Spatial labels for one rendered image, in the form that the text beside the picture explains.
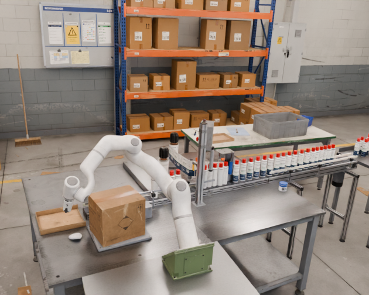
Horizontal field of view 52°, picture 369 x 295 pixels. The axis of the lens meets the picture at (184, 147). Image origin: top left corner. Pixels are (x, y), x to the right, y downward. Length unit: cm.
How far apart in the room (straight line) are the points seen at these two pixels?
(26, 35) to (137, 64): 194
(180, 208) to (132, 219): 36
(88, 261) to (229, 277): 85
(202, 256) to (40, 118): 541
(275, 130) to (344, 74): 522
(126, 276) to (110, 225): 34
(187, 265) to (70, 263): 70
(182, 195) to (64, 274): 81
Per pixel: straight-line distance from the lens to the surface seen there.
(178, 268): 227
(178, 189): 229
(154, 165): 238
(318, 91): 945
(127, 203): 245
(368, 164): 432
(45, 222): 290
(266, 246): 378
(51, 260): 252
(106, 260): 246
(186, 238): 231
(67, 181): 230
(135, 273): 235
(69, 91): 715
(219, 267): 243
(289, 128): 497
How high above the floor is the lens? 230
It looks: 20 degrees down
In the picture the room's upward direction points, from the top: 3 degrees clockwise
